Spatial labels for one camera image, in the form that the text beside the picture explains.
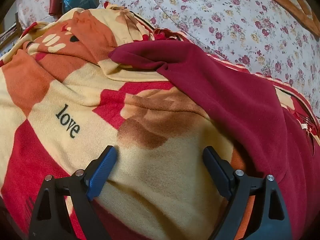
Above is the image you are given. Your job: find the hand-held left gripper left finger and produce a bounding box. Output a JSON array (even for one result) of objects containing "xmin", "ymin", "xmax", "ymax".
[{"xmin": 28, "ymin": 145, "xmax": 118, "ymax": 240}]

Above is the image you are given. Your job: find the maroon fleece garment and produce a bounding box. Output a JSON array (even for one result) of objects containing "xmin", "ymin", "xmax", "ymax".
[{"xmin": 108, "ymin": 41, "xmax": 320, "ymax": 240}]

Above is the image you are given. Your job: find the red cream printed blanket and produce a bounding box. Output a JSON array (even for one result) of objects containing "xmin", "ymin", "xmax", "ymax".
[{"xmin": 0, "ymin": 1, "xmax": 320, "ymax": 240}]

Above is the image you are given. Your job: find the wooden furniture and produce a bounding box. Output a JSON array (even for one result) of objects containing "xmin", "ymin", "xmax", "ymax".
[{"xmin": 0, "ymin": 12, "xmax": 23, "ymax": 53}]

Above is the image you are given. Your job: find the floral bedsheet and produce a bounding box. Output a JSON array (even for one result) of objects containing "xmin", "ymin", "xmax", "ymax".
[{"xmin": 99, "ymin": 0, "xmax": 320, "ymax": 120}]

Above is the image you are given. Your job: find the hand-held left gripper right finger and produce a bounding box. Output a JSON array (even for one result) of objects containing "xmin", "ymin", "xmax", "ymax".
[{"xmin": 202, "ymin": 145, "xmax": 293, "ymax": 240}]

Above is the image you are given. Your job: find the floral pillow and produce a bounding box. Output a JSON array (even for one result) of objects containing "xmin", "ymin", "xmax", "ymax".
[{"xmin": 16, "ymin": 0, "xmax": 59, "ymax": 30}]

